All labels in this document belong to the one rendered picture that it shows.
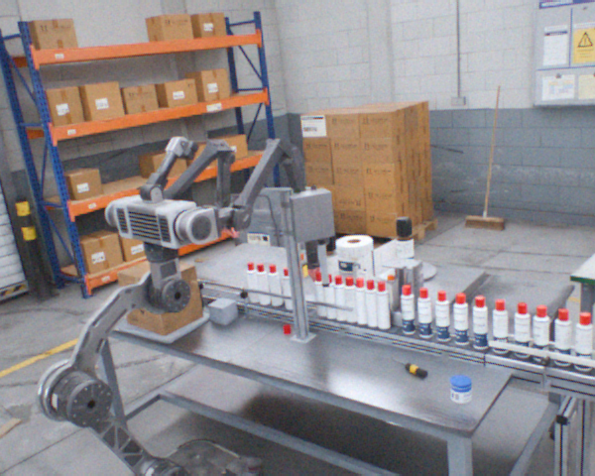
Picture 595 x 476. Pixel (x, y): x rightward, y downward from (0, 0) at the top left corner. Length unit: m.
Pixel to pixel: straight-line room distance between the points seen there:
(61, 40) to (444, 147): 4.21
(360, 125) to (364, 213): 0.91
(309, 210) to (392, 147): 3.58
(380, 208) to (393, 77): 2.00
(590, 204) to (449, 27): 2.40
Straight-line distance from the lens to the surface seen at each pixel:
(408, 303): 2.49
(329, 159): 6.39
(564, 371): 2.34
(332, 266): 2.97
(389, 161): 6.02
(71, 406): 2.38
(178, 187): 2.75
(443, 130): 7.35
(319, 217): 2.48
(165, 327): 2.88
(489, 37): 7.01
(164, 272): 2.53
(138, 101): 6.41
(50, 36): 6.01
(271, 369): 2.48
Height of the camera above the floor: 2.03
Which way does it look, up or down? 18 degrees down
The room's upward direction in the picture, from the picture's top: 7 degrees counter-clockwise
